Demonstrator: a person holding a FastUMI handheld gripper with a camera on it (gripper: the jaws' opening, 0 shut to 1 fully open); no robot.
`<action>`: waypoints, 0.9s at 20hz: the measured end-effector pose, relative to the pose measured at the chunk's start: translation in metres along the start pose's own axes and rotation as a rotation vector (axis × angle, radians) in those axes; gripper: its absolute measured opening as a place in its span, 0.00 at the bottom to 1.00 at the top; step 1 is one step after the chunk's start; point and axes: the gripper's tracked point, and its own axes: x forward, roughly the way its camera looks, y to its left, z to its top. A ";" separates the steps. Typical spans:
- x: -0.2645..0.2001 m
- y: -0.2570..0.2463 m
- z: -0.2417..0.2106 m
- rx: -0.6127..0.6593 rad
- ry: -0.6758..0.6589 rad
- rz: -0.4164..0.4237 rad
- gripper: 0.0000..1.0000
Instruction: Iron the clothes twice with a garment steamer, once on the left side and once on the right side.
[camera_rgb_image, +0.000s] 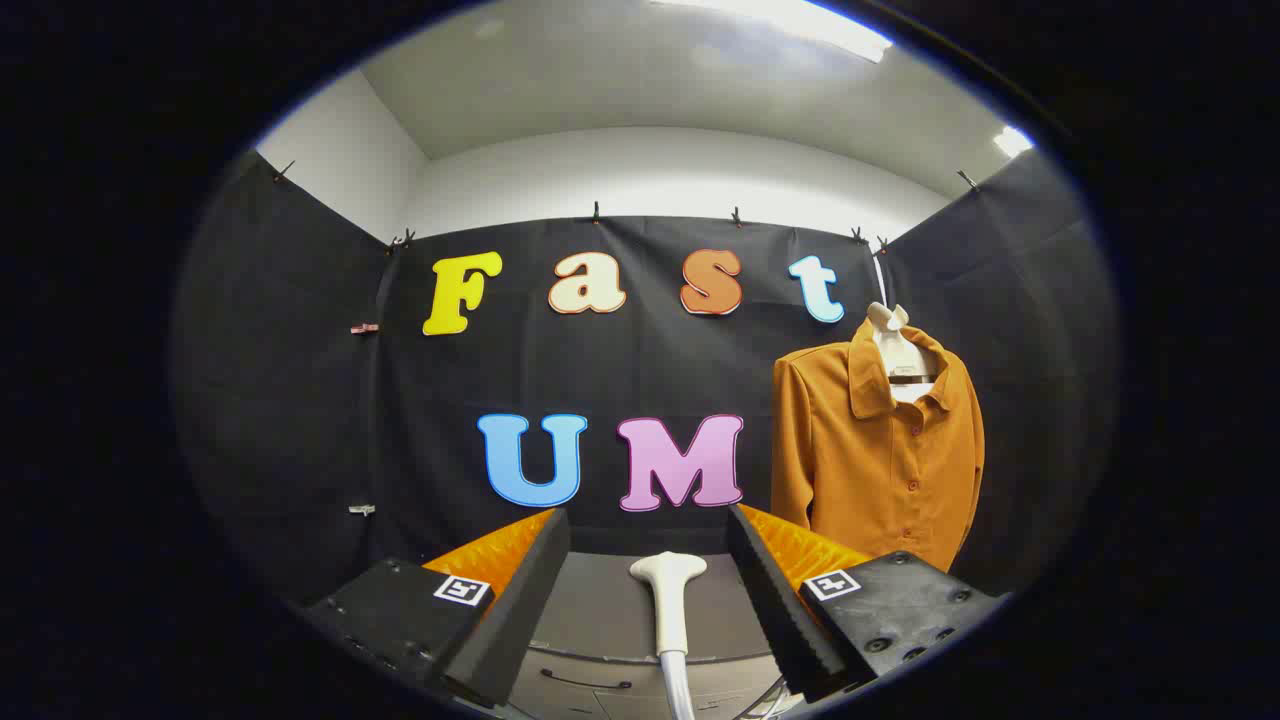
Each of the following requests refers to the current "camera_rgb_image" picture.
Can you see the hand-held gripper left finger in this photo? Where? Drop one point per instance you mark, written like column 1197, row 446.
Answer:
column 520, row 600

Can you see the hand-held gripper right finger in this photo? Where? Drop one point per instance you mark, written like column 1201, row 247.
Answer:
column 775, row 600

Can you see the orange button-up shirt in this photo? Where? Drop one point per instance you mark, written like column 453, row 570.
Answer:
column 880, row 470

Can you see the long ceiling light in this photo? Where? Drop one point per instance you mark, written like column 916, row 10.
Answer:
column 790, row 22

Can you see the white garment steamer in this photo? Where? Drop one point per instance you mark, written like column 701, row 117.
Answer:
column 668, row 600

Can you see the black backdrop cloth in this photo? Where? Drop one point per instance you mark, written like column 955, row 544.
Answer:
column 300, row 400

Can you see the white mannequin torso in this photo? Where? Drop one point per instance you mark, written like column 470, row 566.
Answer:
column 900, row 350

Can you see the small ceiling light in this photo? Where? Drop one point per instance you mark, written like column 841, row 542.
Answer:
column 1012, row 141

